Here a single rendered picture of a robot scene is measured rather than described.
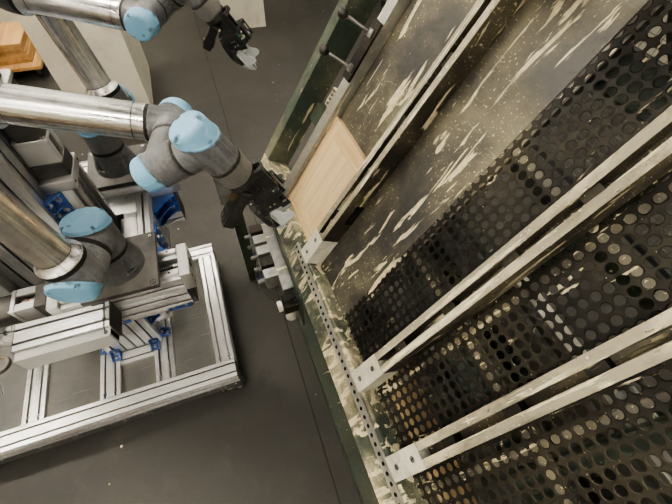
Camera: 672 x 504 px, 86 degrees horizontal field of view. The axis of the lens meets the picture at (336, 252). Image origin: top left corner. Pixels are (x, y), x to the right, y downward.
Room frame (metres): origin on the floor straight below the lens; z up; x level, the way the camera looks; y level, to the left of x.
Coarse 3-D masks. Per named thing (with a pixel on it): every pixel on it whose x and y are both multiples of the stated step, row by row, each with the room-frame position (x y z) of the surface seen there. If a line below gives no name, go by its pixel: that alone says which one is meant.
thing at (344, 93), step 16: (400, 0) 1.26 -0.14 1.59; (384, 16) 1.26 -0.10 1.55; (400, 16) 1.26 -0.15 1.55; (384, 32) 1.24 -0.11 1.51; (368, 64) 1.22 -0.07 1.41; (352, 80) 1.20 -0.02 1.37; (336, 96) 1.21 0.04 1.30; (352, 96) 1.20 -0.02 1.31; (336, 112) 1.18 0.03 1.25; (320, 128) 1.17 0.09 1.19; (304, 160) 1.13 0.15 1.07; (288, 176) 1.14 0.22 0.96; (288, 192) 1.09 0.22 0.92
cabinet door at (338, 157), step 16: (336, 128) 1.13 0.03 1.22; (320, 144) 1.14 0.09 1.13; (336, 144) 1.09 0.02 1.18; (352, 144) 1.03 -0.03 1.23; (320, 160) 1.09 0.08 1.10; (336, 160) 1.03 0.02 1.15; (352, 160) 0.98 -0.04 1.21; (304, 176) 1.10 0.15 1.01; (320, 176) 1.04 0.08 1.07; (336, 176) 0.98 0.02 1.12; (352, 176) 0.93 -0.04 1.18; (304, 192) 1.04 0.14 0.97; (320, 192) 0.98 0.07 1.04; (336, 192) 0.93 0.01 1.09; (304, 208) 0.98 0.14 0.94; (320, 208) 0.93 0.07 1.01; (304, 224) 0.93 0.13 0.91
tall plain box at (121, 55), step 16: (16, 16) 2.63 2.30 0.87; (32, 16) 2.67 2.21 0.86; (32, 32) 2.65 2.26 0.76; (80, 32) 2.76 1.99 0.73; (96, 32) 2.80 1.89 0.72; (112, 32) 2.84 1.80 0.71; (48, 48) 2.66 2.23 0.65; (96, 48) 2.78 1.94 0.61; (112, 48) 2.82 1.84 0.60; (128, 48) 2.91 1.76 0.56; (48, 64) 2.64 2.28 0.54; (64, 64) 2.68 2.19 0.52; (112, 64) 2.80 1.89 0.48; (128, 64) 2.85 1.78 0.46; (144, 64) 3.42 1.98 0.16; (64, 80) 2.66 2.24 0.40; (80, 80) 2.70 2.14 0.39; (128, 80) 2.83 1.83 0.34; (144, 80) 3.05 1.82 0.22; (144, 96) 2.86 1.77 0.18
